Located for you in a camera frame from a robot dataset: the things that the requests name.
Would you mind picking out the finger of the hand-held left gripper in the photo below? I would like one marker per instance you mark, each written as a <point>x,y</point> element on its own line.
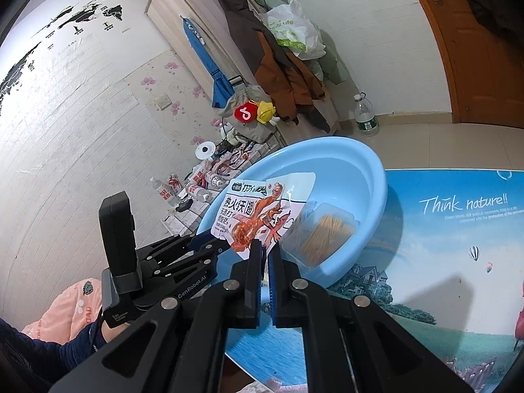
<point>188,268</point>
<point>202,239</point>

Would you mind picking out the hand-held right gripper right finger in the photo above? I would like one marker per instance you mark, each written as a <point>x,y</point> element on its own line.
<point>273,294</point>

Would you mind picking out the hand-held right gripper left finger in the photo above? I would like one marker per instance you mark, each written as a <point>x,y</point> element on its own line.
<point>254,294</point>

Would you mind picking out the white orange print snack packet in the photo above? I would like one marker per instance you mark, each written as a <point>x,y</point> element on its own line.
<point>254,213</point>

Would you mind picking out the light blue plastic basin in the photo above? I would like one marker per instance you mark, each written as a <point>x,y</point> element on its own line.
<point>348,172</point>

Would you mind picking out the person's left forearm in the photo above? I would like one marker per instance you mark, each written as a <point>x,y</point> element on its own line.
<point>41,356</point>

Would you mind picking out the scenery print desktop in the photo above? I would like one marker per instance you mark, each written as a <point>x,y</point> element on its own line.
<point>430,254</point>

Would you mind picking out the small black device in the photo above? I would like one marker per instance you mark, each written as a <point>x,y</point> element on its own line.
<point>184,206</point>

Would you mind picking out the clear bottle red label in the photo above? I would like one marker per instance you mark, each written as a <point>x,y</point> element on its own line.
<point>163,191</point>

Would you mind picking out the pile of red label packets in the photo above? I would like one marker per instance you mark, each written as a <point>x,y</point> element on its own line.
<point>221,172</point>

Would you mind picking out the clear box of toothpicks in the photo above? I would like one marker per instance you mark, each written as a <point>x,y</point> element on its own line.
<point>323,233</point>

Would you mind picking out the red plush charm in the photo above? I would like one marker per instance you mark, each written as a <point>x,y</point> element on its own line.
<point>245,114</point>

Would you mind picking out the yellow plush charm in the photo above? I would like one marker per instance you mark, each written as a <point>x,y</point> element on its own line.
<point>267,111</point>

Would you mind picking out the blue and grey bag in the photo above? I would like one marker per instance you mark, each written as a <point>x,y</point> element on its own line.
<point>217,77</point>

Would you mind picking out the brown and orange jacket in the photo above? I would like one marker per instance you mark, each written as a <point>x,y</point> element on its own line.
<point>270,65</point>

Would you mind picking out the large clear water bottle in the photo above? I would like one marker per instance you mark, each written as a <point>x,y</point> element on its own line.
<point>365,118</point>

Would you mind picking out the pale green jacket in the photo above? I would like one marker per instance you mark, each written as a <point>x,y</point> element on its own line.
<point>331,69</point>

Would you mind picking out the white plastic bag green print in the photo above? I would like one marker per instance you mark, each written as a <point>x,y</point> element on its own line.
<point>294,28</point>

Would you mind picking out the brown wooden door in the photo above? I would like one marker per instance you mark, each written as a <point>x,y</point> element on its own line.
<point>483,69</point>

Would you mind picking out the white round camera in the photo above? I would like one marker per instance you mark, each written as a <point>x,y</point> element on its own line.
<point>204,150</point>

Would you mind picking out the white wall socket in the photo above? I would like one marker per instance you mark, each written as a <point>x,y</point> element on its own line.
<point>163,102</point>

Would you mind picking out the black world map wall decal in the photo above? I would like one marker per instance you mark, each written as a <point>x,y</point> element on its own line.
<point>94,12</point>

